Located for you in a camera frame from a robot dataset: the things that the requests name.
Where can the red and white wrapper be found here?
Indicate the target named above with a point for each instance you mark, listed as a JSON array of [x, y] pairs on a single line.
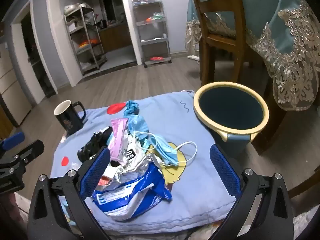
[[105, 180]]

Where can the white power strip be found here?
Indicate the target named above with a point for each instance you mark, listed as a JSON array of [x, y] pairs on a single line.
[[193, 57]]

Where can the grey plastic trolley rack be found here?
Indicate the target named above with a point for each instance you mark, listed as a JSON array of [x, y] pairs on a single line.
[[153, 41]]

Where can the blue and white snack bag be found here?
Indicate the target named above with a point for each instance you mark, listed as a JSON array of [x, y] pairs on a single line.
[[140, 195]]

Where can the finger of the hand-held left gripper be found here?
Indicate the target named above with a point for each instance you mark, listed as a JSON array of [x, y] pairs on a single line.
[[12, 140], [27, 151]]

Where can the orange tray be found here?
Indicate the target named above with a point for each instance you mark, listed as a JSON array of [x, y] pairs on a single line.
[[90, 42]]

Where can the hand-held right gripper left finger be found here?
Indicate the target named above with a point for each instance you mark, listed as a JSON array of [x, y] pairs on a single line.
[[96, 172]]

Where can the blue face mask white loops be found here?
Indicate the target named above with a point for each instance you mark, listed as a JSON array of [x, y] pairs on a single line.
[[165, 152]]

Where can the blue cartoon printed blanket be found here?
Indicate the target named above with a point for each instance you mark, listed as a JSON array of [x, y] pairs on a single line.
[[170, 115]]

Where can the black plastic bag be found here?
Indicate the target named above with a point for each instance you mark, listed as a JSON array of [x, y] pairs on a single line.
[[91, 146]]

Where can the teal lace tablecloth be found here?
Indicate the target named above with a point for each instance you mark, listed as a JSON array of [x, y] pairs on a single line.
[[280, 30]]

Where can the white cabinet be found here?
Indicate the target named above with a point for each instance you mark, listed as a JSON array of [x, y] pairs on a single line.
[[10, 80]]

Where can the steel shelf rack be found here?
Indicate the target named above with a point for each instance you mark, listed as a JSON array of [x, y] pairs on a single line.
[[85, 47]]

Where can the wooden chair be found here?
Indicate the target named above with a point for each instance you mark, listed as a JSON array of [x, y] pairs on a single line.
[[240, 17]]

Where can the person's left forearm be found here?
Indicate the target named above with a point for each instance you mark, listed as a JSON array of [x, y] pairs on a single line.
[[12, 205]]

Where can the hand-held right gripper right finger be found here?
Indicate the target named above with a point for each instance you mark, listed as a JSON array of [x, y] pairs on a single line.
[[225, 172]]

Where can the blue bin with yellow rim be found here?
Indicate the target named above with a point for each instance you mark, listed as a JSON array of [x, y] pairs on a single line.
[[230, 105]]

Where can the white printed wrapper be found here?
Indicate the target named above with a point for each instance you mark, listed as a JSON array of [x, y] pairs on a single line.
[[130, 155]]

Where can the black kettle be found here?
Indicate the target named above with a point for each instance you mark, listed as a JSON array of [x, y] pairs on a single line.
[[102, 24]]

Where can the black mug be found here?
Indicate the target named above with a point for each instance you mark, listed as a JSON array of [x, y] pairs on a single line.
[[70, 125]]

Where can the crumpled blue glove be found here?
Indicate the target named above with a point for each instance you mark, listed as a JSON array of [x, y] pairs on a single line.
[[131, 108]]

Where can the metal basin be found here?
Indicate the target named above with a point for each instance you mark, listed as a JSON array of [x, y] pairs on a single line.
[[75, 7]]

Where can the wooden kitchen cabinet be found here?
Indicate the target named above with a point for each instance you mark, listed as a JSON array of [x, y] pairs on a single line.
[[117, 37]]

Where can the pink packet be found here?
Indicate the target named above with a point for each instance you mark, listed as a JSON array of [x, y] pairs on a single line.
[[117, 137]]

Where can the silver foil wrapper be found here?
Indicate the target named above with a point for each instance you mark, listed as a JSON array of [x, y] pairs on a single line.
[[143, 163]]

